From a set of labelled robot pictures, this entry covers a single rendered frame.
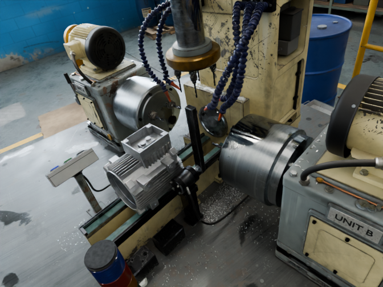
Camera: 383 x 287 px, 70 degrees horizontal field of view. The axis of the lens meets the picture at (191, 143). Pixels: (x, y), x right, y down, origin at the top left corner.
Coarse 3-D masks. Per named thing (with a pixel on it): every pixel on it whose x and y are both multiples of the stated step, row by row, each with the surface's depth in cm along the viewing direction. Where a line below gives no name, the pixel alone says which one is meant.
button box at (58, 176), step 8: (88, 152) 97; (72, 160) 94; (80, 160) 96; (88, 160) 97; (96, 160) 98; (56, 168) 93; (64, 168) 93; (72, 168) 94; (80, 168) 95; (48, 176) 90; (56, 176) 91; (64, 176) 92; (72, 176) 94; (56, 184) 91
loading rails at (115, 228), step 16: (208, 144) 120; (192, 160) 116; (208, 160) 107; (208, 176) 110; (176, 192) 99; (112, 208) 96; (128, 208) 99; (160, 208) 95; (176, 208) 102; (96, 224) 92; (112, 224) 96; (128, 224) 90; (144, 224) 92; (160, 224) 99; (96, 240) 93; (112, 240) 85; (128, 240) 89; (144, 240) 95; (128, 256) 92
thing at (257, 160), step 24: (240, 120) 84; (264, 120) 83; (216, 144) 93; (240, 144) 79; (264, 144) 75; (288, 144) 74; (240, 168) 79; (264, 168) 74; (288, 168) 74; (264, 192) 76
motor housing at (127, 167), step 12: (132, 156) 87; (168, 156) 90; (108, 168) 86; (120, 168) 84; (132, 168) 83; (156, 168) 87; (180, 168) 92; (108, 180) 93; (120, 180) 82; (132, 180) 83; (156, 180) 86; (168, 180) 89; (120, 192) 96; (132, 192) 82; (144, 192) 84; (156, 192) 87; (132, 204) 93; (144, 204) 85
